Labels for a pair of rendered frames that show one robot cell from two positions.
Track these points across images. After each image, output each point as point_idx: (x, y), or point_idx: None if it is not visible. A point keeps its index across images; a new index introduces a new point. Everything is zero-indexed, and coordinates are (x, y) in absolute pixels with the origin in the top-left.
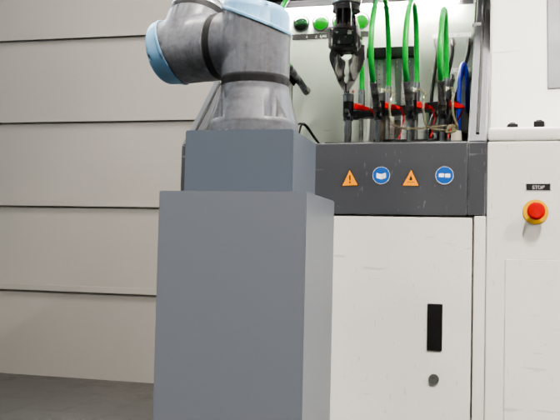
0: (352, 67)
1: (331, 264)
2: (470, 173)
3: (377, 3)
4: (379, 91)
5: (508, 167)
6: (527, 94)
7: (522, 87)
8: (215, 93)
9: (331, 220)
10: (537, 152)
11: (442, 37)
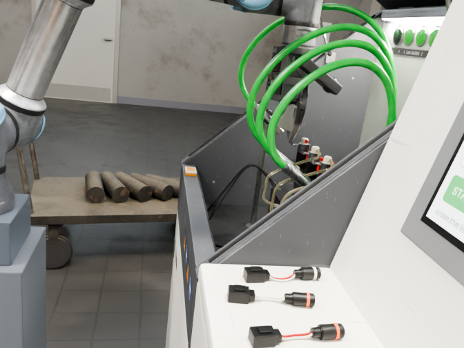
0: (279, 120)
1: (12, 319)
2: (192, 303)
3: (281, 52)
4: (302, 151)
5: (195, 324)
6: (381, 225)
7: (384, 212)
8: (239, 117)
9: (7, 288)
10: (200, 329)
11: (275, 114)
